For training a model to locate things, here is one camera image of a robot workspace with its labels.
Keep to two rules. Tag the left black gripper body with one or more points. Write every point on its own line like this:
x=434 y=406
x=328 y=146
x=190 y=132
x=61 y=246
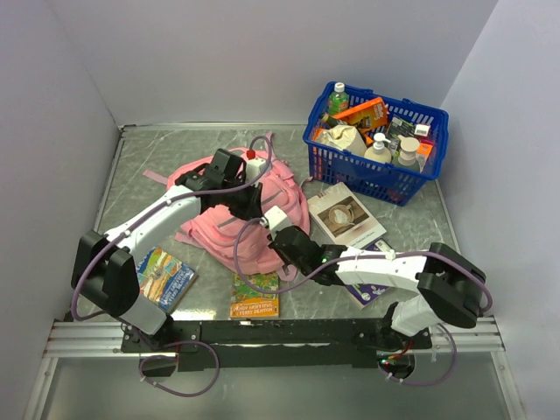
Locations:
x=241 y=203

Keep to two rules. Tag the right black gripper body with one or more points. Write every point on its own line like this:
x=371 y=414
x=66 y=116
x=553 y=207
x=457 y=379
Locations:
x=304 y=269

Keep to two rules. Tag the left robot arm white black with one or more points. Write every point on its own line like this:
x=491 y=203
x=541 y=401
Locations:
x=105 y=268

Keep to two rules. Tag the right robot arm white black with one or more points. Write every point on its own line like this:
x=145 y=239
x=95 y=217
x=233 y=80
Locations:
x=447 y=287

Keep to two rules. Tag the beige crumpled bag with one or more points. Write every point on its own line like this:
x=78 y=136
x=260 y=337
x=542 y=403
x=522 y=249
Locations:
x=342 y=138

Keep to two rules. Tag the white coffee cover book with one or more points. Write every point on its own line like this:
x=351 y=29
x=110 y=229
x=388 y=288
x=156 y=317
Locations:
x=344 y=218

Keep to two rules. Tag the purple book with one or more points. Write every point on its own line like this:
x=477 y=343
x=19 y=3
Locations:
x=365 y=294

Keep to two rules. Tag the orange treehouse book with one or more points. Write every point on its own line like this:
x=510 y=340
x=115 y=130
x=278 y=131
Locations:
x=247 y=303

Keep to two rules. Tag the blue treehouse book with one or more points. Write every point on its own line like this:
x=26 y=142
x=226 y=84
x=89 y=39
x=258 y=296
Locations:
x=164 y=279

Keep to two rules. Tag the blue plastic basket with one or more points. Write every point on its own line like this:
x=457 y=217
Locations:
x=381 y=181

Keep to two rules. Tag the white pump soap bottle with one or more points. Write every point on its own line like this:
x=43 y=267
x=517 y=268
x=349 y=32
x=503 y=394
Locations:
x=379 y=152

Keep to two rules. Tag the green drink bottle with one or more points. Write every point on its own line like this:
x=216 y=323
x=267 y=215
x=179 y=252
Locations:
x=338 y=100

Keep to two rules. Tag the grey pump bottle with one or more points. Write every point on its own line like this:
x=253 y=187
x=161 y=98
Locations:
x=407 y=155

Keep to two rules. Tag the orange box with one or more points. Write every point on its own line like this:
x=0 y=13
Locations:
x=367 y=116

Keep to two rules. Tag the small orange packet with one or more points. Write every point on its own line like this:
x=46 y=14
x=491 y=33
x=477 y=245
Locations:
x=423 y=153

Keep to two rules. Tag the dark green packet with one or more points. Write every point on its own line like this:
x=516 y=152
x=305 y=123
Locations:
x=399 y=127

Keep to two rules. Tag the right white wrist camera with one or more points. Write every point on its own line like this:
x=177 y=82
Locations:
x=275 y=220

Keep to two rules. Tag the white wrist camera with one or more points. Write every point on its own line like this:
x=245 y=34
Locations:
x=256 y=166
x=275 y=220

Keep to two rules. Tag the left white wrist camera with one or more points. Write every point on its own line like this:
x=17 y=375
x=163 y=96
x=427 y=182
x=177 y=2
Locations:
x=256 y=166

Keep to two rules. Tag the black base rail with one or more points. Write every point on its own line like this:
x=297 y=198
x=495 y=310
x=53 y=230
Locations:
x=276 y=343

